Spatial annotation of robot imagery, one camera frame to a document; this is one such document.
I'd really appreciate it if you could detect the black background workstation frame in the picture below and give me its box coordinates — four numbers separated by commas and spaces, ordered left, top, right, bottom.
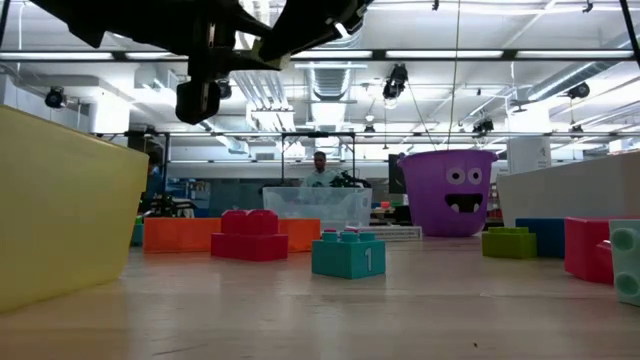
279, 131, 357, 184

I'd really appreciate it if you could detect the black monitor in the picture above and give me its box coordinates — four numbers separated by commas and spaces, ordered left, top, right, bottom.
388, 153, 407, 195

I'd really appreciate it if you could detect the white plastic bin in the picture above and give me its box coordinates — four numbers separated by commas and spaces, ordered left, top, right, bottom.
496, 151, 640, 229

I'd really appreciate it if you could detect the clear plastic container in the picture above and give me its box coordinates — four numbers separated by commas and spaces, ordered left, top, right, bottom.
262, 185, 374, 232

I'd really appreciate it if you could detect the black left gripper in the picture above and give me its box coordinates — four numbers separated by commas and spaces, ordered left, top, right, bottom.
29, 0, 291, 126

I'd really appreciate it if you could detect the red-pink stepped block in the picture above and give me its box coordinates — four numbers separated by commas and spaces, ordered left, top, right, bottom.
210, 208, 290, 262

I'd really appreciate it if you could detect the large orange sloped block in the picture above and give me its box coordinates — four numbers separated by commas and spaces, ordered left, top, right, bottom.
143, 217, 222, 254

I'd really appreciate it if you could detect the blue block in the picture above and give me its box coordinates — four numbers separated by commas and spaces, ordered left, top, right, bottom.
515, 217, 567, 259

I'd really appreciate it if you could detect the teal block with number one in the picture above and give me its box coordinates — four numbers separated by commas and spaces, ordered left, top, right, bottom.
311, 229, 387, 280

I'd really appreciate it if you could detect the small orange sloped block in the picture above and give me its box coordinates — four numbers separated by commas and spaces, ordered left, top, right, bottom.
278, 218, 321, 254

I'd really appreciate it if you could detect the thin hanging cable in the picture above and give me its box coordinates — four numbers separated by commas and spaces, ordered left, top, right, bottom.
446, 0, 462, 151

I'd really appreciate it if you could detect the blue storage shelf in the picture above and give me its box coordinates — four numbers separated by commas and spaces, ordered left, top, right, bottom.
167, 178, 211, 219

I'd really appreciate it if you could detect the white sign board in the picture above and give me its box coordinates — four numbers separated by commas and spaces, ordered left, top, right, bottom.
507, 137, 553, 176

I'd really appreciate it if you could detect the purple monster face bucket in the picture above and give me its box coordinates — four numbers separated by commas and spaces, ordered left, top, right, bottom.
397, 148, 500, 239

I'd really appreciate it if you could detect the small green block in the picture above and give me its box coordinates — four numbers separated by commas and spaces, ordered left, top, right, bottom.
481, 226, 539, 260

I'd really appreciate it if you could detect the person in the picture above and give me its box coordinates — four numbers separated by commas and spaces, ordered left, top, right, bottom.
299, 150, 337, 189

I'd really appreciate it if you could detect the yellow translucent plastic bin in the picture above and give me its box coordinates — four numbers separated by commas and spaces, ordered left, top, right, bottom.
0, 104, 150, 314

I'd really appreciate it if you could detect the mint green block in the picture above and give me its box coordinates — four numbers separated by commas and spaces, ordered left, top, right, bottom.
608, 218, 640, 307

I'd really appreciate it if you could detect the red-pink arch block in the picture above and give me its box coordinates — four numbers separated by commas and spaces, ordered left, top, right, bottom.
564, 216, 615, 286

